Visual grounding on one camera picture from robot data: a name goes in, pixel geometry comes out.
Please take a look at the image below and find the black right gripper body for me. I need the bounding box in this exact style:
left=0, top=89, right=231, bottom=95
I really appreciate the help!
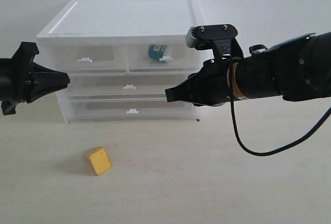
left=191, top=55, right=231, bottom=107

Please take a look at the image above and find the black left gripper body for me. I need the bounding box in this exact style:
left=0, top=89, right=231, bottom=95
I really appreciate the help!
left=1, top=41, right=39, bottom=115

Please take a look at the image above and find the white capped teal bottle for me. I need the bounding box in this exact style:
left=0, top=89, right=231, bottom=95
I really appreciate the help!
left=147, top=44, right=172, bottom=62

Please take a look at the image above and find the yellow cheese wedge toy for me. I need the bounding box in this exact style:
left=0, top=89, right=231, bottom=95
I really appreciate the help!
left=84, top=146, right=112, bottom=176

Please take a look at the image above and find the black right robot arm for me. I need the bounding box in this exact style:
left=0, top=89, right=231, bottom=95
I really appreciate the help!
left=165, top=33, right=330, bottom=107

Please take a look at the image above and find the clear middle wide drawer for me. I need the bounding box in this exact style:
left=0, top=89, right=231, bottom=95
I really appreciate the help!
left=63, top=74, right=187, bottom=97

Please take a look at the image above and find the clear wide drawer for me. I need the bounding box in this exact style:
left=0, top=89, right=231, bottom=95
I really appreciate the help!
left=71, top=98, right=201, bottom=120
left=63, top=74, right=187, bottom=97

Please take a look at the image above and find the clear bottom wide drawer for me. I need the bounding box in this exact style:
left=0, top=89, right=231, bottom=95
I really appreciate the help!
left=71, top=98, right=201, bottom=120

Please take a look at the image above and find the white plastic drawer cabinet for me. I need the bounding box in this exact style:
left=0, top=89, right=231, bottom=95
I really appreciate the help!
left=36, top=0, right=205, bottom=124

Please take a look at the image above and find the black cable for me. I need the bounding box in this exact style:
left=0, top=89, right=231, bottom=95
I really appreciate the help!
left=227, top=55, right=331, bottom=156

